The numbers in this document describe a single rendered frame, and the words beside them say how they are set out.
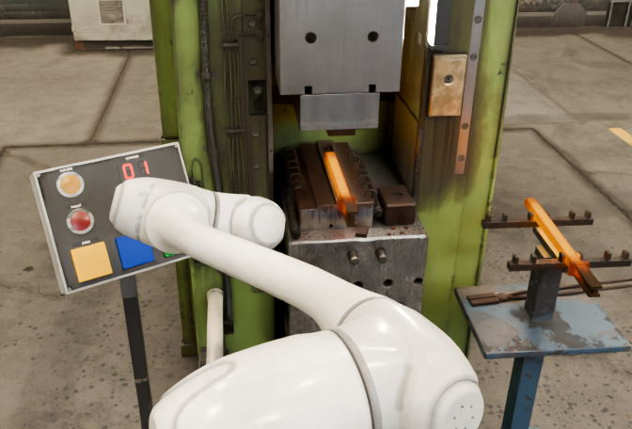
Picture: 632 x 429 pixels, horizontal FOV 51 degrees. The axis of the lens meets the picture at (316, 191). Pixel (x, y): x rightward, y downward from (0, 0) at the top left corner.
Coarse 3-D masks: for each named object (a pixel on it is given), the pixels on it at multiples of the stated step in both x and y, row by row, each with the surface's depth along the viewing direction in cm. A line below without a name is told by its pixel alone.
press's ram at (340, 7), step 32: (288, 0) 154; (320, 0) 155; (352, 0) 156; (384, 0) 156; (416, 0) 177; (288, 32) 157; (320, 32) 158; (352, 32) 159; (384, 32) 160; (288, 64) 161; (320, 64) 162; (352, 64) 163; (384, 64) 164
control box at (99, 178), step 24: (168, 144) 162; (72, 168) 151; (96, 168) 153; (120, 168) 156; (144, 168) 158; (168, 168) 161; (48, 192) 148; (96, 192) 153; (48, 216) 147; (96, 216) 152; (48, 240) 151; (72, 240) 149; (96, 240) 152; (72, 264) 149; (120, 264) 154; (144, 264) 156; (72, 288) 148
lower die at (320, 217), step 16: (304, 144) 216; (320, 144) 214; (336, 144) 216; (288, 160) 211; (304, 160) 206; (320, 160) 205; (352, 160) 205; (304, 176) 197; (320, 176) 195; (352, 176) 195; (320, 192) 186; (336, 192) 184; (352, 192) 184; (368, 192) 186; (304, 208) 180; (320, 208) 180; (336, 208) 180; (368, 208) 182; (304, 224) 181; (320, 224) 182; (336, 224) 183; (368, 224) 184
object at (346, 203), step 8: (328, 152) 206; (328, 160) 201; (336, 160) 201; (336, 168) 196; (336, 176) 191; (336, 184) 187; (344, 184) 186; (344, 192) 182; (344, 200) 176; (352, 200) 176; (344, 208) 179; (352, 208) 172; (344, 216) 176; (352, 216) 171; (352, 224) 172
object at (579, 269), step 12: (528, 204) 191; (540, 216) 184; (552, 228) 178; (552, 240) 175; (564, 240) 173; (564, 252) 167; (576, 264) 162; (588, 264) 162; (576, 276) 162; (588, 276) 158; (588, 288) 157; (600, 288) 154
